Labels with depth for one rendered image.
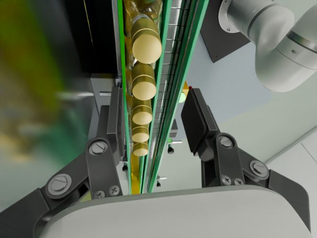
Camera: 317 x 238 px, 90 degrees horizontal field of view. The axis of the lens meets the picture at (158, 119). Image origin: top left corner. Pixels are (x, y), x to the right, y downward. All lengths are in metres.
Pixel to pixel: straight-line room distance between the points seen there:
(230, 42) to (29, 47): 0.83
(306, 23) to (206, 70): 0.54
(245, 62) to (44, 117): 1.00
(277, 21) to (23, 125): 0.64
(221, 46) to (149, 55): 0.73
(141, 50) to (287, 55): 0.43
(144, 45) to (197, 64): 0.77
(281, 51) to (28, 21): 0.53
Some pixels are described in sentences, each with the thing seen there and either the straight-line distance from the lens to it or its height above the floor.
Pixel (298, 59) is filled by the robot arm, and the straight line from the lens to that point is 0.55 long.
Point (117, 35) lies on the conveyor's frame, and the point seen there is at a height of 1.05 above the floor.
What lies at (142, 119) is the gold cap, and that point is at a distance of 0.26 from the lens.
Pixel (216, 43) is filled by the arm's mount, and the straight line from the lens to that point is 0.89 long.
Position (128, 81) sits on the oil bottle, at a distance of 0.31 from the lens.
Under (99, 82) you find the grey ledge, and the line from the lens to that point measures 0.58.
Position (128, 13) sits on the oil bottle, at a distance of 0.25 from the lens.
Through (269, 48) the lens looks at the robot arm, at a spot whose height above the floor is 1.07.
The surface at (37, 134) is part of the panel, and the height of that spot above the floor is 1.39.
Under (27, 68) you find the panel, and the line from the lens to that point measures 0.21.
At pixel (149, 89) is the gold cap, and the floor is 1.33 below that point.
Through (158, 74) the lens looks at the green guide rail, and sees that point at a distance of 0.45.
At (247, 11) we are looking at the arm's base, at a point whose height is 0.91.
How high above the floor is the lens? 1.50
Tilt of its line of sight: 39 degrees down
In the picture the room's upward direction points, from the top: 171 degrees clockwise
